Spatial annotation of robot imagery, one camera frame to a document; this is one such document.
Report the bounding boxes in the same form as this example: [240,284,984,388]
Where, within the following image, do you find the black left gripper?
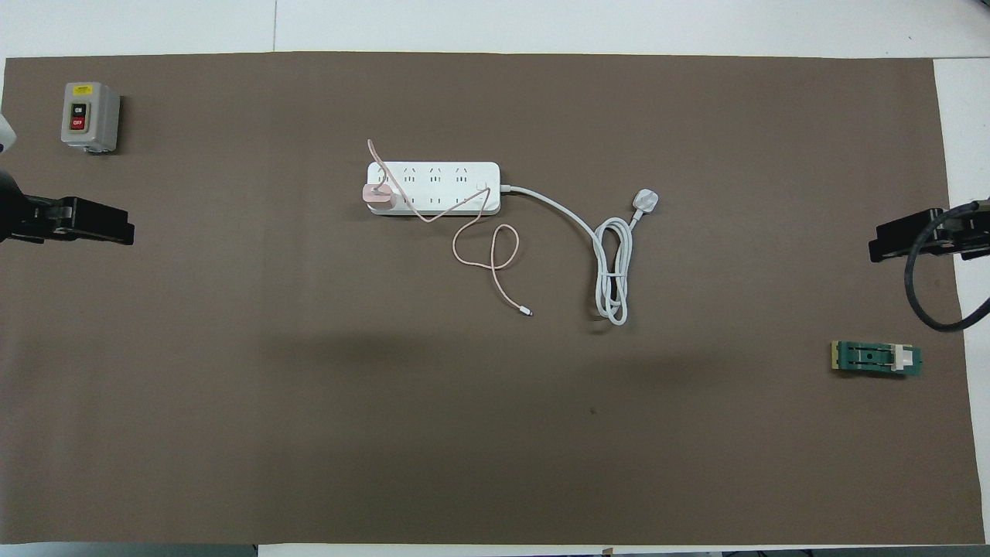
[27,196,135,247]

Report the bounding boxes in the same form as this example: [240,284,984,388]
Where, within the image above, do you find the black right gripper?
[868,207,968,264]

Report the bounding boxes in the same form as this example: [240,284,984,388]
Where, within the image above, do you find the pink charging cable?
[367,139,534,317]

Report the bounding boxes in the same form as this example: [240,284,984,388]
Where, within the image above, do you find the green circuit board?
[831,340,923,379]

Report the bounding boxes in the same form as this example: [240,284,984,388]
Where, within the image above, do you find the brown table mat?
[0,51,985,545]

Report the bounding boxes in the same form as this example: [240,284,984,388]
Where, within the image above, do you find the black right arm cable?
[903,200,990,334]

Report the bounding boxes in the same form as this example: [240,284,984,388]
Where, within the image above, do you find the grey on-off switch box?
[60,81,121,155]

